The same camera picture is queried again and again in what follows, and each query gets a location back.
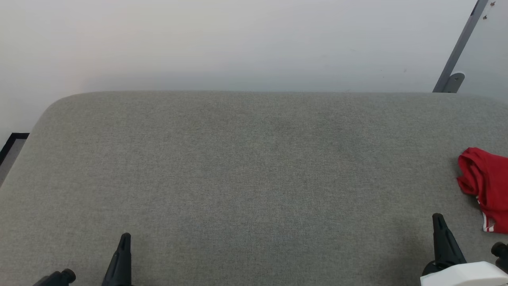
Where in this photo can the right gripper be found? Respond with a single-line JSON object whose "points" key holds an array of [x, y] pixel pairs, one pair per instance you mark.
{"points": [[430, 268]]}

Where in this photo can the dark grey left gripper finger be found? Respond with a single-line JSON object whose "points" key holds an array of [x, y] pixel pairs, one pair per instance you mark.
{"points": [[119, 266]]}

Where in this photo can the red and white shirt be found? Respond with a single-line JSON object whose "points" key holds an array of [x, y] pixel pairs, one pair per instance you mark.
{"points": [[490, 178]]}

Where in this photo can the grey fabric sofa cushion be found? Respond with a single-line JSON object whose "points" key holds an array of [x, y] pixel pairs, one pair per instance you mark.
{"points": [[238, 178]]}

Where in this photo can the black skirting strip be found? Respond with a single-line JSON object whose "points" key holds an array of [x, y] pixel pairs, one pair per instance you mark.
{"points": [[12, 145]]}

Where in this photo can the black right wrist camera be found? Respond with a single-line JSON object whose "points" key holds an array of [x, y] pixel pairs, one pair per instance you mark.
{"points": [[501, 254]]}

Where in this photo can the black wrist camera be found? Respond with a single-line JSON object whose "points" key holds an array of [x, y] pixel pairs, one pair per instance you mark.
{"points": [[501, 254], [59, 278]]}

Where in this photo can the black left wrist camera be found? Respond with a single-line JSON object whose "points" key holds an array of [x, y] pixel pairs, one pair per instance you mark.
{"points": [[59, 278]]}

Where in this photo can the grey metal post bracket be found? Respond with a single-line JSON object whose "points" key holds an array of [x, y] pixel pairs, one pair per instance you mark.
{"points": [[454, 82]]}

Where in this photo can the grey metal post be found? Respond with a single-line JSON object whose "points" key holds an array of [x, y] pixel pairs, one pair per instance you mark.
{"points": [[460, 43]]}

